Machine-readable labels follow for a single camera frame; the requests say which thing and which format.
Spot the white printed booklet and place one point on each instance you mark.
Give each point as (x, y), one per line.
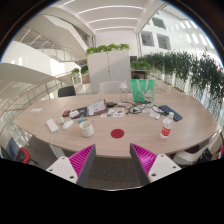
(97, 107)

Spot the clear tumbler with white lid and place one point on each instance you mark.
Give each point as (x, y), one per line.
(123, 93)

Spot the dark blue keyboard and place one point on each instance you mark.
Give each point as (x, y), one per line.
(170, 112)

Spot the white power strip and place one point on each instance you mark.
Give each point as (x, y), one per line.
(52, 125)

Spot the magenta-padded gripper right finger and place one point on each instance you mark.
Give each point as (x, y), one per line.
(161, 166)

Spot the clear red-labelled water bottle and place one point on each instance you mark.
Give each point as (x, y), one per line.
(166, 129)

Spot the small grey-white case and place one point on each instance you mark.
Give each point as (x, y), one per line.
(61, 120)

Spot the white tissue packet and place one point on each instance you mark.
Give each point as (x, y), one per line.
(154, 115)

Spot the green plants atop cabinet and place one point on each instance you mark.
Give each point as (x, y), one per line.
(106, 48)

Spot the ceiling light strips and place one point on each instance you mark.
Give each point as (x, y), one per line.
(110, 7)

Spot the black notebook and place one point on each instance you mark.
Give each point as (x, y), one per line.
(81, 111)

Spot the dark red phone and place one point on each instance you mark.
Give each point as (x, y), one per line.
(66, 113)

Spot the small black case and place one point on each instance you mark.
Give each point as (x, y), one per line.
(111, 104)

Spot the plant in white planter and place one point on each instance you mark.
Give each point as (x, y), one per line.
(75, 71)

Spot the row of tall green plants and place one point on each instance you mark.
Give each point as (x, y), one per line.
(186, 66)

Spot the white grid-pattern mug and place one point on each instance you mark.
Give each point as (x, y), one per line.
(86, 130)

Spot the green tote bag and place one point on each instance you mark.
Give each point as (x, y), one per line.
(141, 90)

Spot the small teal tube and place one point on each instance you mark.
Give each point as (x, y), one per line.
(82, 120)

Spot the plant in brown planter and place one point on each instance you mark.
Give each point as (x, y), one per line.
(85, 77)

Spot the red chair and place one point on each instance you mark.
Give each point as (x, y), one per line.
(21, 155)

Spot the white cabinet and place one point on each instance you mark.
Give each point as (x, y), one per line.
(108, 71)

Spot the flat round red coaster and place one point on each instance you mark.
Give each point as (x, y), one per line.
(117, 133)

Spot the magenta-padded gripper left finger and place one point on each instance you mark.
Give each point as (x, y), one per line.
(63, 168)

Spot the black chair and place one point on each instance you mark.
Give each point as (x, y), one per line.
(66, 91)

